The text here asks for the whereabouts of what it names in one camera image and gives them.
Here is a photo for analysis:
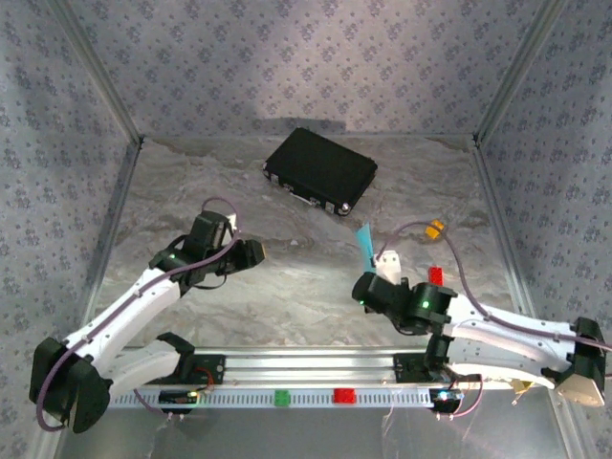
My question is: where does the light blue paper sheet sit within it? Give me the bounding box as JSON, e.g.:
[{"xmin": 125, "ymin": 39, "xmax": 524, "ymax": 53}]
[{"xmin": 355, "ymin": 221, "xmax": 379, "ymax": 276}]

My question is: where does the black hard case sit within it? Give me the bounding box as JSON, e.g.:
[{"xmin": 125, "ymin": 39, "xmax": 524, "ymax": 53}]
[{"xmin": 261, "ymin": 126, "xmax": 379, "ymax": 217}]

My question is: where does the right black circuit board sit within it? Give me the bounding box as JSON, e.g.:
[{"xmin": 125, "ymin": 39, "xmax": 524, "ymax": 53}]
[{"xmin": 428, "ymin": 387, "xmax": 464, "ymax": 412}]

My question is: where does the black circuit board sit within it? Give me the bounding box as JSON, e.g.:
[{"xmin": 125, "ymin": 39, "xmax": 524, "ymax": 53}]
[
  {"xmin": 159, "ymin": 389, "xmax": 200, "ymax": 415},
  {"xmin": 428, "ymin": 387, "xmax": 464, "ymax": 412}
]

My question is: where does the left black circuit board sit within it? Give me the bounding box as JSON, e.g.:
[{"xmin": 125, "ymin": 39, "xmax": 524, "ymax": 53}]
[{"xmin": 159, "ymin": 389, "xmax": 200, "ymax": 415}]

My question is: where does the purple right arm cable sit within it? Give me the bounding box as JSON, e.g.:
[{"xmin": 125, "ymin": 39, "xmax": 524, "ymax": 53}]
[{"xmin": 380, "ymin": 220, "xmax": 612, "ymax": 421}]

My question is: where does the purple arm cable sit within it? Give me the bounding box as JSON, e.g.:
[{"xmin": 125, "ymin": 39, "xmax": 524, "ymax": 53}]
[
  {"xmin": 380, "ymin": 220, "xmax": 612, "ymax": 421},
  {"xmin": 35, "ymin": 197, "xmax": 240, "ymax": 433}
]

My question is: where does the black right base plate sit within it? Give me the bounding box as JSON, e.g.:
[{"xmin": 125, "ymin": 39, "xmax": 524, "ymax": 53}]
[{"xmin": 392, "ymin": 352, "xmax": 482, "ymax": 383}]

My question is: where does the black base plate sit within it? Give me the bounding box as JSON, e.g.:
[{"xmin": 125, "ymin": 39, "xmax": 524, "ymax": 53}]
[
  {"xmin": 392, "ymin": 352, "xmax": 482, "ymax": 383},
  {"xmin": 176, "ymin": 353, "xmax": 227, "ymax": 386}
]

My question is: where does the aluminium frame bar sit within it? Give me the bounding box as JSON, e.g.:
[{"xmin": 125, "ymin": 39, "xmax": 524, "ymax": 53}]
[
  {"xmin": 470, "ymin": 136, "xmax": 544, "ymax": 336},
  {"xmin": 74, "ymin": 138, "xmax": 144, "ymax": 350},
  {"xmin": 472, "ymin": 0, "xmax": 573, "ymax": 144},
  {"xmin": 45, "ymin": 0, "xmax": 145, "ymax": 144}
]

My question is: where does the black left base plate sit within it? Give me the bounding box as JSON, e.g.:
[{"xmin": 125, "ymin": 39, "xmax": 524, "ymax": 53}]
[{"xmin": 176, "ymin": 353, "xmax": 227, "ymax": 386}]

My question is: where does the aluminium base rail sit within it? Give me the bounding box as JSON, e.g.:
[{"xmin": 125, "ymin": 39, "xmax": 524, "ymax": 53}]
[{"xmin": 109, "ymin": 347, "xmax": 573, "ymax": 391}]

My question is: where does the white slotted cable duct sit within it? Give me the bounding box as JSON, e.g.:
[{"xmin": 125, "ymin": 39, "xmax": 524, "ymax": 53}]
[{"xmin": 107, "ymin": 387, "xmax": 463, "ymax": 410}]

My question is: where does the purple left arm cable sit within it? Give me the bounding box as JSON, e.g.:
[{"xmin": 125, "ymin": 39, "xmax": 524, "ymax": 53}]
[{"xmin": 35, "ymin": 197, "xmax": 240, "ymax": 433}]

